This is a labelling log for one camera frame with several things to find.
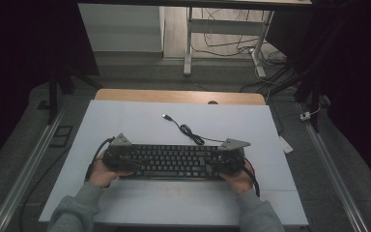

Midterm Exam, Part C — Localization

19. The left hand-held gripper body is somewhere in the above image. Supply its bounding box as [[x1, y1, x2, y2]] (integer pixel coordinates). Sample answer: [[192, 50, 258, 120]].
[[101, 132, 133, 172]]

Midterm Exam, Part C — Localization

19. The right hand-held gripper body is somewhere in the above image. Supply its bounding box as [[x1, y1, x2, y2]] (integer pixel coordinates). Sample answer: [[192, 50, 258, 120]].
[[214, 137, 252, 176]]

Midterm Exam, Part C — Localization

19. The black computer keyboard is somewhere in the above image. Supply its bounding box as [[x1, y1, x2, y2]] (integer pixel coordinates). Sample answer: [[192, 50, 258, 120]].
[[119, 143, 247, 182]]

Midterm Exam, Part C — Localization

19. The person's left hand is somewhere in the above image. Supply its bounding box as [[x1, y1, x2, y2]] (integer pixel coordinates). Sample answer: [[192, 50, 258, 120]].
[[88, 152, 133, 189]]

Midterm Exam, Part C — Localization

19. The person's right hand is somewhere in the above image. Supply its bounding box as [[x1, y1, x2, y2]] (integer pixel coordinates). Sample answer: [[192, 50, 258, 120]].
[[218, 159, 256, 196]]

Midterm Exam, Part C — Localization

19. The white board mat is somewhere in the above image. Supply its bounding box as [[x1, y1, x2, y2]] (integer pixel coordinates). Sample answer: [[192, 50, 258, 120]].
[[39, 99, 310, 227]]

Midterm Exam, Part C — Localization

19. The white paper tag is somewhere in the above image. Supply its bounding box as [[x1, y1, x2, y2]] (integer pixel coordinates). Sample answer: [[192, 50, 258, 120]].
[[277, 135, 295, 155]]

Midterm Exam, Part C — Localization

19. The wooden table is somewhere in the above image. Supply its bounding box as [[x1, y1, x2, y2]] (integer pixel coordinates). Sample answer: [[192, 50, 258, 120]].
[[94, 88, 267, 106]]

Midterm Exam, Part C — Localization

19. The black metal stand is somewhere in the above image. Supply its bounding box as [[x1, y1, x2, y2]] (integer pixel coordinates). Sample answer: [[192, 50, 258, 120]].
[[45, 65, 102, 126], [266, 9, 353, 133]]

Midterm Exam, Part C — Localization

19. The white cabinet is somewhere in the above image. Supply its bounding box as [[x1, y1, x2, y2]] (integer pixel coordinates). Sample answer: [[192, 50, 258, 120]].
[[77, 3, 165, 53]]

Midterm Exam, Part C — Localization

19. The left hand-held gripper black cable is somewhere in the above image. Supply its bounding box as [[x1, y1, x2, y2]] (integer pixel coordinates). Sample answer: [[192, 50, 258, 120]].
[[83, 136, 116, 182]]

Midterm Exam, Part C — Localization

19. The hand-held gripper black cable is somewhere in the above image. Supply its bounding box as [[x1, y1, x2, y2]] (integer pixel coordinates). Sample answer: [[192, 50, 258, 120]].
[[243, 157, 261, 199], [83, 136, 116, 182]]

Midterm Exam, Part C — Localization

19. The right hand-held gripper black cable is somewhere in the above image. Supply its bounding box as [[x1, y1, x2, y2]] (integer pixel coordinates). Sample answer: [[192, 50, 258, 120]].
[[243, 157, 261, 199]]

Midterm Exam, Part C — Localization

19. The black keyboard cable with plug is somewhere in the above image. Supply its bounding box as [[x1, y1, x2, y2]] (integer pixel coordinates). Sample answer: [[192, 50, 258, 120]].
[[161, 113, 228, 147]]

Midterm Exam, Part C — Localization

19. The black floor cable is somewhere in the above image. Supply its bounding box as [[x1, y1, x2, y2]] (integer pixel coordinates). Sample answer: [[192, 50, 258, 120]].
[[18, 146, 72, 232]]

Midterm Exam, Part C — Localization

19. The aluminium rail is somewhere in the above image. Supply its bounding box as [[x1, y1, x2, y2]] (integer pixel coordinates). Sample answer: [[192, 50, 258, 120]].
[[297, 101, 370, 232], [0, 105, 68, 232]]

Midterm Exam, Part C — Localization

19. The tangle of floor cables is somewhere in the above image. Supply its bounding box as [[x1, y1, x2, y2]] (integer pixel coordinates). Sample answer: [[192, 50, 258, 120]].
[[190, 8, 300, 95]]

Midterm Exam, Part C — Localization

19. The white desk frame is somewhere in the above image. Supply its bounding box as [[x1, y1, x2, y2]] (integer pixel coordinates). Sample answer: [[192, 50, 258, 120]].
[[183, 6, 275, 78]]

